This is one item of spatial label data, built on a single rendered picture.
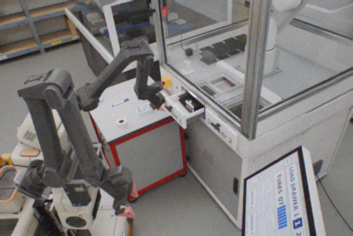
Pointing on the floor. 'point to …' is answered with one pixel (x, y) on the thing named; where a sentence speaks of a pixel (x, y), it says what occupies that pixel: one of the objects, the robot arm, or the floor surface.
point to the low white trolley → (139, 138)
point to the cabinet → (224, 166)
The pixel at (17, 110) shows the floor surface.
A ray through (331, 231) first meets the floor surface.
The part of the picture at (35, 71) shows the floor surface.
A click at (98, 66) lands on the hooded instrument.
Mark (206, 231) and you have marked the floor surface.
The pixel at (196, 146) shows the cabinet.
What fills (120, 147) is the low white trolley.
